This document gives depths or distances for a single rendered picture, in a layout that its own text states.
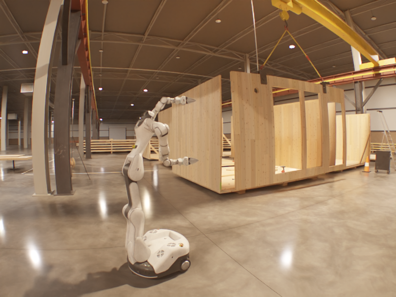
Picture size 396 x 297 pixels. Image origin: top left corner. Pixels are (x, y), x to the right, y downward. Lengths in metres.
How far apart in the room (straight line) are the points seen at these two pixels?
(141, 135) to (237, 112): 3.36
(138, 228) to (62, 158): 4.19
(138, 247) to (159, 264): 0.26
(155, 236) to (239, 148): 3.21
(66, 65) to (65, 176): 2.96
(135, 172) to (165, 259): 0.91
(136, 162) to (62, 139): 4.17
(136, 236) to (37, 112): 4.73
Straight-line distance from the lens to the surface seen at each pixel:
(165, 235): 2.59
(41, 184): 6.18
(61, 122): 5.97
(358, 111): 15.15
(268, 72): 5.85
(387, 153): 10.55
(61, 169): 6.01
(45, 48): 6.59
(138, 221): 2.08
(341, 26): 10.74
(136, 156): 1.96
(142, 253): 2.23
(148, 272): 2.23
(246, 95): 5.25
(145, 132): 2.03
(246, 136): 5.14
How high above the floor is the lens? 1.43
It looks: 3 degrees down
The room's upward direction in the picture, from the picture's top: straight up
